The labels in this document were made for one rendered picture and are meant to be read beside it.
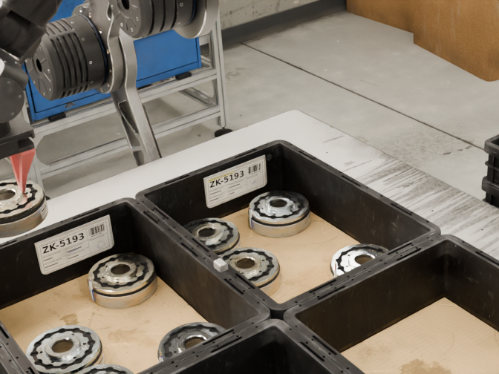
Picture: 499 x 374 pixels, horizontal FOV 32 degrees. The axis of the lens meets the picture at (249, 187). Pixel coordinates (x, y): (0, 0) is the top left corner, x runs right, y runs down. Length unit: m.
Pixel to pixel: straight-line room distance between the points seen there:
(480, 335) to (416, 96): 2.77
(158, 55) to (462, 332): 2.34
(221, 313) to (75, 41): 1.02
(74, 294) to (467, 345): 0.59
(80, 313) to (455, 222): 0.76
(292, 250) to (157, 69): 2.08
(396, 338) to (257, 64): 3.23
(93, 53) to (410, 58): 2.51
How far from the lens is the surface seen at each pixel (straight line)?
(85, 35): 2.11
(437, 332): 1.26
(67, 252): 1.40
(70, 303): 1.38
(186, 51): 3.47
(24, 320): 1.37
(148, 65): 3.40
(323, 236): 1.46
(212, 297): 1.24
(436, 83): 4.10
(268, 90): 4.08
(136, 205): 1.39
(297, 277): 1.36
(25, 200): 1.22
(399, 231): 1.35
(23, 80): 1.08
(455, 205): 1.79
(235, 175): 1.50
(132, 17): 1.66
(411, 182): 1.87
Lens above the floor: 1.62
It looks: 30 degrees down
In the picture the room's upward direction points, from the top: 5 degrees counter-clockwise
